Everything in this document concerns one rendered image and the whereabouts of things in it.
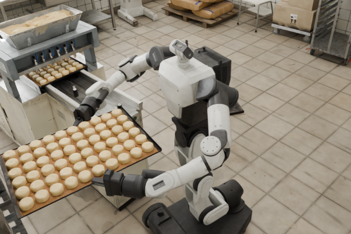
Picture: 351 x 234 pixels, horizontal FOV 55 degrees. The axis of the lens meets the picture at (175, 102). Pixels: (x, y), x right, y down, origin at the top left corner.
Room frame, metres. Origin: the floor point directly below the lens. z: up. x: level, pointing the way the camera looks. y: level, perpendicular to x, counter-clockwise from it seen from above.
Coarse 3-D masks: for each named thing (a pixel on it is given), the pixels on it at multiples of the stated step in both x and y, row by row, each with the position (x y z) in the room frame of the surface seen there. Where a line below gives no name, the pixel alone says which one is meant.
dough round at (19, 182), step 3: (18, 177) 0.94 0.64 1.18; (21, 177) 0.94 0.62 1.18; (24, 177) 0.94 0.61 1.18; (15, 180) 0.93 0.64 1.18; (18, 180) 0.93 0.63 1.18; (21, 180) 0.93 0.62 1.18; (24, 180) 0.92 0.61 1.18; (12, 183) 0.91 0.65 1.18; (15, 183) 0.91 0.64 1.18; (18, 183) 0.91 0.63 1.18; (21, 183) 0.91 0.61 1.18; (24, 183) 0.92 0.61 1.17; (15, 186) 0.90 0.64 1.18; (18, 186) 0.90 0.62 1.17
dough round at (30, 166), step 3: (27, 162) 1.02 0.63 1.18; (30, 162) 1.02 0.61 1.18; (33, 162) 1.02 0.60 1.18; (24, 165) 1.01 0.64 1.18; (27, 165) 1.01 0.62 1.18; (30, 165) 1.01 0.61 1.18; (33, 165) 1.01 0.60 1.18; (36, 165) 1.02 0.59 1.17; (24, 168) 0.99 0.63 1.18; (27, 168) 0.99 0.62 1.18; (30, 168) 0.99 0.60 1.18; (33, 168) 1.00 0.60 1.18; (27, 171) 0.98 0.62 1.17
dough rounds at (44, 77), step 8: (56, 64) 2.40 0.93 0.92; (64, 64) 2.39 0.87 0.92; (72, 64) 2.42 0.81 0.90; (80, 64) 2.38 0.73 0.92; (32, 72) 2.29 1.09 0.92; (40, 72) 2.29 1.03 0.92; (48, 72) 2.30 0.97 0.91; (56, 72) 2.27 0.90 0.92; (64, 72) 2.26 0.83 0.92; (32, 80) 2.20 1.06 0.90; (40, 80) 2.17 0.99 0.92; (48, 80) 2.17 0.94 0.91
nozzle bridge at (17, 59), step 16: (80, 32) 2.40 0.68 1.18; (96, 32) 2.48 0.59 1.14; (0, 48) 2.19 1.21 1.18; (32, 48) 2.16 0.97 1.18; (48, 48) 2.28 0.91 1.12; (80, 48) 2.41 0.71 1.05; (0, 64) 2.09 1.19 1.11; (16, 64) 2.11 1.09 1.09; (32, 64) 2.18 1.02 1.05; (48, 64) 2.21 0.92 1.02; (16, 96) 2.07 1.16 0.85
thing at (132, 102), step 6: (78, 72) 2.34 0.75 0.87; (84, 72) 2.29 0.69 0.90; (84, 78) 2.29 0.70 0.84; (90, 78) 2.22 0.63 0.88; (96, 78) 2.18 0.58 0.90; (114, 90) 2.00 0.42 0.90; (120, 90) 1.99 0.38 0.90; (114, 96) 2.01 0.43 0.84; (120, 96) 1.96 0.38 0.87; (126, 96) 1.92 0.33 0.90; (126, 102) 1.91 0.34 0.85; (132, 102) 1.87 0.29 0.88; (138, 102) 1.83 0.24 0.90; (138, 108) 1.82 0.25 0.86
